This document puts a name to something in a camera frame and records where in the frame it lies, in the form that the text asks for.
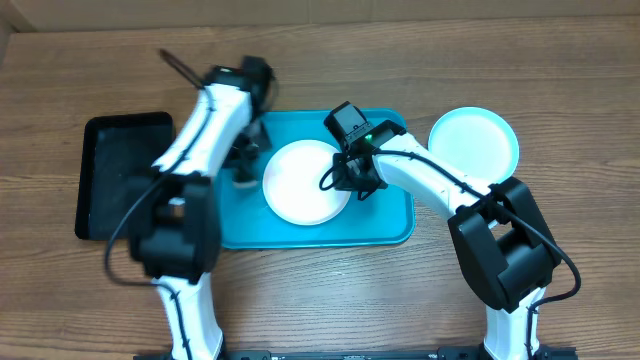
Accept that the blue plastic serving tray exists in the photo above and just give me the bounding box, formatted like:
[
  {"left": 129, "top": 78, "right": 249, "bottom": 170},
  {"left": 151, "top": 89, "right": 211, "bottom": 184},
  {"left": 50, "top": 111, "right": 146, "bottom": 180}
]
[{"left": 214, "top": 110, "right": 415, "bottom": 250}]

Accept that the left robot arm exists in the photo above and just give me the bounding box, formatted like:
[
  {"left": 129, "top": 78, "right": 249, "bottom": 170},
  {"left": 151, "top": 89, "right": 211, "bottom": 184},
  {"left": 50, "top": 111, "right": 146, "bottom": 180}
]
[{"left": 122, "top": 73, "right": 274, "bottom": 359}]

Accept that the white plate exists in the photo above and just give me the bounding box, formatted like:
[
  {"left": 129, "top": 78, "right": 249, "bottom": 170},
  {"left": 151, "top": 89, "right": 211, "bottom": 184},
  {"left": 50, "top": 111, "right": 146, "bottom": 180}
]
[{"left": 262, "top": 140, "right": 350, "bottom": 226}]

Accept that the light blue plate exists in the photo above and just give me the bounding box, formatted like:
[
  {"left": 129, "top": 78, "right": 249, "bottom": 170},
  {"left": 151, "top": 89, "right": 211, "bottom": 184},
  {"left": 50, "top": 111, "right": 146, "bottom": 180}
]
[{"left": 427, "top": 107, "right": 520, "bottom": 183}]

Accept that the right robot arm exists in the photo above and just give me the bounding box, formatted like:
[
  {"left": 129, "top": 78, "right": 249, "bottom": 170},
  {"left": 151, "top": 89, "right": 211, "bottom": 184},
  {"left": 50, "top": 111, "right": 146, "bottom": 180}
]
[{"left": 328, "top": 130, "right": 565, "bottom": 359}]

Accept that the black rectangular tray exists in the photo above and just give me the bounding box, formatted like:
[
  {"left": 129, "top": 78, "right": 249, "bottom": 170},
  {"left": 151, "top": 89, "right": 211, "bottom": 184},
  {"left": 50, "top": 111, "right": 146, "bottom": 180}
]
[{"left": 74, "top": 112, "right": 175, "bottom": 241}]

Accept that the green and pink sponge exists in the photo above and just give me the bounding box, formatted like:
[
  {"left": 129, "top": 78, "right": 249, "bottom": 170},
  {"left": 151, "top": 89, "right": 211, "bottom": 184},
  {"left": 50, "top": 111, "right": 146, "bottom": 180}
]
[{"left": 232, "top": 169, "right": 258, "bottom": 189}]

